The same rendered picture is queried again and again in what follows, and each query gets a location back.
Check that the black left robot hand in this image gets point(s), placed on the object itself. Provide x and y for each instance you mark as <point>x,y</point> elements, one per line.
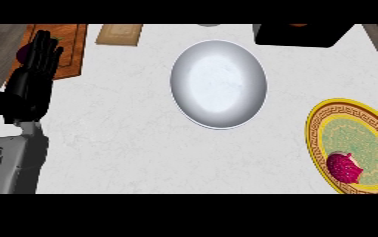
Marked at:
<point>29,81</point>

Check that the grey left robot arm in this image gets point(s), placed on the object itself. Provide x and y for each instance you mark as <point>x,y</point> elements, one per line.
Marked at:
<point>19,161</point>

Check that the white bowl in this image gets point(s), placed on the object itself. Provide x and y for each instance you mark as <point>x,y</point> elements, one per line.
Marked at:
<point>218,84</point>

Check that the yellow patterned plate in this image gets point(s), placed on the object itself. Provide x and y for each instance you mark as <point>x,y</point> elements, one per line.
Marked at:
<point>344,137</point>

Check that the red tomato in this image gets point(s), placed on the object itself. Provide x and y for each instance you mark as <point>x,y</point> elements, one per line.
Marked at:
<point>342,168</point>

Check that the dark purple vegetable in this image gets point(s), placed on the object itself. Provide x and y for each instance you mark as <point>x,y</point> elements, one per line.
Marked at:
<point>22,54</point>

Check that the grey wooden panel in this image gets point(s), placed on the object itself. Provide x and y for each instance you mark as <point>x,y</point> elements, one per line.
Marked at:
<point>9,47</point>

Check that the brown wooden cutting board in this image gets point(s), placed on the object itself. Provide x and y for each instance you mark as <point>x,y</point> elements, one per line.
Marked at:
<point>71,51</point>

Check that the tan rectangular block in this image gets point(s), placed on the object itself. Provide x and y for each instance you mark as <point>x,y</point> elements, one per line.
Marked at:
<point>118,34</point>

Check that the small grey object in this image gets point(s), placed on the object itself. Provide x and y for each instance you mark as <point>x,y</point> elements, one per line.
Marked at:
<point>208,24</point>

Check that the black appliance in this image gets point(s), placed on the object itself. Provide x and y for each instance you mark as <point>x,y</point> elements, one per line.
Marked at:
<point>302,34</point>

